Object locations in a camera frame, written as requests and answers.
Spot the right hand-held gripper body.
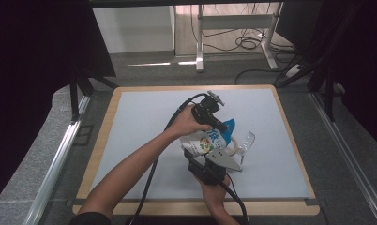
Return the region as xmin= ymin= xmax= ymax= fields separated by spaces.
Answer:
xmin=183 ymin=148 xmax=244 ymax=187

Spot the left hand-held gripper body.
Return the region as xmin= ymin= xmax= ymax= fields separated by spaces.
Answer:
xmin=190 ymin=90 xmax=225 ymax=127

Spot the blue and white snack bag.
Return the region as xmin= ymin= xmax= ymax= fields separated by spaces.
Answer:
xmin=179 ymin=117 xmax=236 ymax=158

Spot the person's right hand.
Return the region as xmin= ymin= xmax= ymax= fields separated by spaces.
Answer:
xmin=194 ymin=173 xmax=232 ymax=208

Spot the person's left hand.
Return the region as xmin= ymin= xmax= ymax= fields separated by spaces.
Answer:
xmin=165 ymin=104 xmax=213 ymax=141

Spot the pale grey table mat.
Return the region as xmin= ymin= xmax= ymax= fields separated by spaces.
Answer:
xmin=89 ymin=88 xmax=312 ymax=201

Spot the white power strip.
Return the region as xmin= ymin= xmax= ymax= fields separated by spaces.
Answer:
xmin=284 ymin=63 xmax=303 ymax=79

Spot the white panel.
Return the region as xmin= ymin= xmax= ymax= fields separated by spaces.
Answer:
xmin=92 ymin=6 xmax=175 ymax=54

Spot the black tripod stand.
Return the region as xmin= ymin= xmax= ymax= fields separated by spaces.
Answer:
xmin=275 ymin=60 xmax=339 ymax=124
xmin=68 ymin=69 xmax=119 ymax=123

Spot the black sleeve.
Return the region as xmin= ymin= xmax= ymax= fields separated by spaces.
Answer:
xmin=68 ymin=211 xmax=113 ymax=225

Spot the dark curtain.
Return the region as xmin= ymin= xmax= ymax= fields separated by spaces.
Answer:
xmin=0 ymin=0 xmax=117 ymax=207
xmin=275 ymin=0 xmax=377 ymax=154

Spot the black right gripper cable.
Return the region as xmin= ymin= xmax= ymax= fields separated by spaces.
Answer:
xmin=219 ymin=181 xmax=250 ymax=225

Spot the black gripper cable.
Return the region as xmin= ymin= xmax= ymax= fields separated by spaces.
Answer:
xmin=219 ymin=181 xmax=250 ymax=225
xmin=127 ymin=92 xmax=209 ymax=225

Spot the long black floor cable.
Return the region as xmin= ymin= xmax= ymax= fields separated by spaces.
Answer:
xmin=234 ymin=67 xmax=286 ymax=86

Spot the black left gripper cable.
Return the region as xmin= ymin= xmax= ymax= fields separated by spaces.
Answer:
xmin=127 ymin=92 xmax=209 ymax=225

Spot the coiled black floor cable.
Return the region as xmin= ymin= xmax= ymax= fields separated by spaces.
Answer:
xmin=204 ymin=27 xmax=272 ymax=53

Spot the white metal desk frame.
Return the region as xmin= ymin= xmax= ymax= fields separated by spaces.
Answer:
xmin=195 ymin=3 xmax=280 ymax=73

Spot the aluminium rail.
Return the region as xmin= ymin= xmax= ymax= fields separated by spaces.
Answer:
xmin=23 ymin=95 xmax=91 ymax=225
xmin=310 ymin=92 xmax=377 ymax=224

